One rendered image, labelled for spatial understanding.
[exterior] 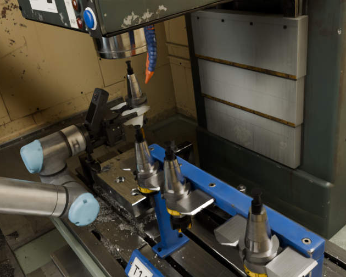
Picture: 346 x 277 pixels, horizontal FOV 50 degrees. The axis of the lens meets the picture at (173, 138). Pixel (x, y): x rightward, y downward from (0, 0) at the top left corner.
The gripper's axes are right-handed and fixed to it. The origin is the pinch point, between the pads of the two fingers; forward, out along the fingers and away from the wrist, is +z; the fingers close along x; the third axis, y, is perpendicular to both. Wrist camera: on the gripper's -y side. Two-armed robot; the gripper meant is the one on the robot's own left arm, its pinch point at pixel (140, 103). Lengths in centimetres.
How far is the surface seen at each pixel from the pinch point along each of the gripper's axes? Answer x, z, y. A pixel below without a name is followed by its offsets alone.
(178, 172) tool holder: 38.1, -15.5, -1.4
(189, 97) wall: -85, 81, 50
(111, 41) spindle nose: 5.0, -7.2, -21.0
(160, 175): 29.8, -14.8, 3.5
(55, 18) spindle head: 11.6, -21.4, -30.3
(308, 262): 66, -13, 4
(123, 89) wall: -101, 45, 35
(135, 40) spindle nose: 7.9, -2.0, -20.2
